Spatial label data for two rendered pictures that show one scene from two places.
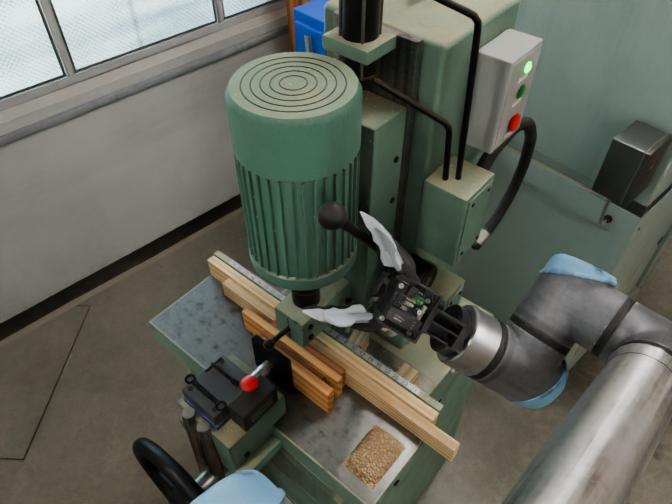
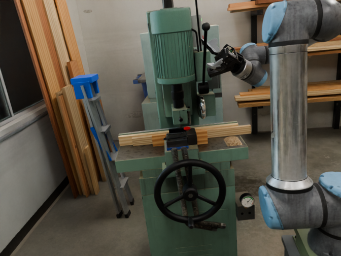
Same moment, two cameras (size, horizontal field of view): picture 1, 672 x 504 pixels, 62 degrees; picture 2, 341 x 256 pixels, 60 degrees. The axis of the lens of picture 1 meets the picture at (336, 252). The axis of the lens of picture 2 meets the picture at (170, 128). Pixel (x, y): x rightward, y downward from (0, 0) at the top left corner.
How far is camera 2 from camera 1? 1.12 m
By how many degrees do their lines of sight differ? 42
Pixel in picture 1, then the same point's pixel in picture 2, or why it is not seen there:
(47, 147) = not seen: outside the picture
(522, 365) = (257, 66)
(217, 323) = (141, 150)
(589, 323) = (261, 51)
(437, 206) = (201, 59)
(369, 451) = (231, 138)
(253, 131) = (173, 14)
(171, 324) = (125, 157)
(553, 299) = (250, 52)
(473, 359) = (248, 65)
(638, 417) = not seen: hidden behind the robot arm
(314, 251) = (190, 62)
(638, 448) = not seen: hidden behind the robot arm
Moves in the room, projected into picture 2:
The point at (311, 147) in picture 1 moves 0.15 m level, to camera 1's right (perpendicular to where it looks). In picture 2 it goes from (188, 17) to (211, 15)
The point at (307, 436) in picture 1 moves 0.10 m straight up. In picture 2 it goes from (210, 148) to (208, 127)
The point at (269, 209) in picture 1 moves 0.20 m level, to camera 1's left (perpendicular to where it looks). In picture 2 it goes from (179, 44) to (141, 51)
